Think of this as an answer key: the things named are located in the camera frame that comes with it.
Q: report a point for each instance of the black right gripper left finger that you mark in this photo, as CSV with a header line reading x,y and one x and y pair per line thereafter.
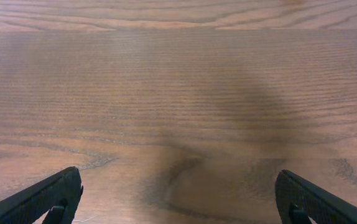
x,y
57,197

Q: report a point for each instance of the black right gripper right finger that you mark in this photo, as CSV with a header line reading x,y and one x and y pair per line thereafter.
x,y
300,201

